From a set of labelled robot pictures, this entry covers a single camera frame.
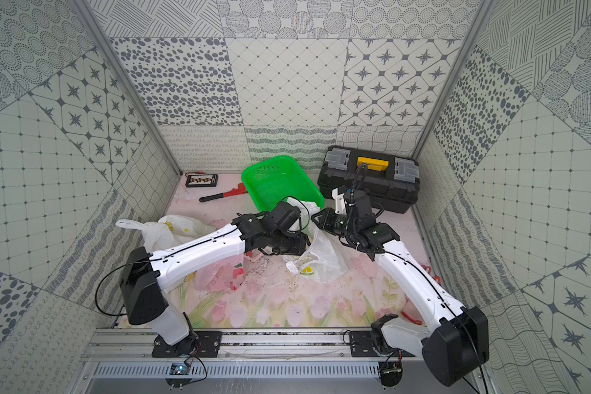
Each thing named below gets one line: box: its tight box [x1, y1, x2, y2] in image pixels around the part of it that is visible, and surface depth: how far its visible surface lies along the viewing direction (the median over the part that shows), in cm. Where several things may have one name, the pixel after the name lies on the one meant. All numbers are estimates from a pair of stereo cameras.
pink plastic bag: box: [193, 253, 245, 293], surface depth 80 cm
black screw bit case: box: [185, 174, 220, 188], surface depth 119 cm
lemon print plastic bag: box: [115, 215, 216, 253], surface depth 81 cm
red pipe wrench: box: [198, 183, 248, 203], surface depth 113 cm
